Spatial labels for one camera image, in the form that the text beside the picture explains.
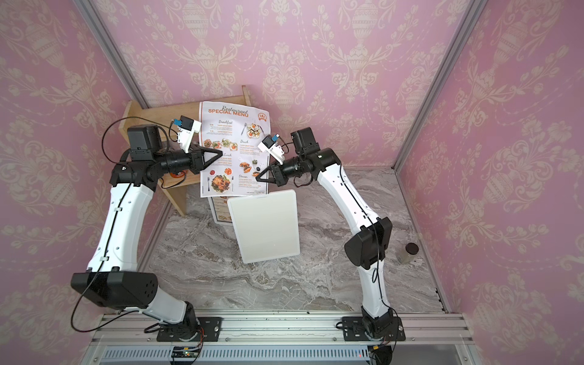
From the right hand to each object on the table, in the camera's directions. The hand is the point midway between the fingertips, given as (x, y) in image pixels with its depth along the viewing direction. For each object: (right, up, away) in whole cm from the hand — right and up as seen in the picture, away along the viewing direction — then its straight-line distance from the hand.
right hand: (260, 178), depth 72 cm
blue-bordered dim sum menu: (-20, -12, +22) cm, 32 cm away
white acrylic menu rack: (-20, -12, +22) cm, 32 cm away
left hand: (-11, +7, -4) cm, 14 cm away
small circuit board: (-23, -55, -1) cm, 60 cm away
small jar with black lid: (+52, -27, +9) cm, 59 cm away
